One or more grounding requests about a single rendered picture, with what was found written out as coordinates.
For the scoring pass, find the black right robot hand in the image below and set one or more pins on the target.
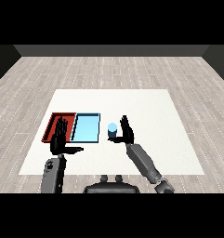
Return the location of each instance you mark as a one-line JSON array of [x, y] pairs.
[[127, 134]]

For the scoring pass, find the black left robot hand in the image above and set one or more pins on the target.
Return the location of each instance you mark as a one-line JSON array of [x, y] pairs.
[[58, 143]]

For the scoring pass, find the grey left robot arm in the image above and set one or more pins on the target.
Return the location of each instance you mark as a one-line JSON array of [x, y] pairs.
[[53, 175]]

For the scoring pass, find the small blue can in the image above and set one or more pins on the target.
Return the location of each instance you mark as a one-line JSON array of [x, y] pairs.
[[112, 129]]

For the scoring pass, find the red shallow open box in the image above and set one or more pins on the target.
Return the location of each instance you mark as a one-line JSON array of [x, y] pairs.
[[58, 122]]

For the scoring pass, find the light blue shallow open box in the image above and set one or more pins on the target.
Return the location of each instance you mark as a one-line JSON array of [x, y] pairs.
[[86, 127]]

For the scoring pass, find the dark grey robot body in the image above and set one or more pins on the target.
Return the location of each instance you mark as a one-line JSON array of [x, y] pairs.
[[112, 187]]

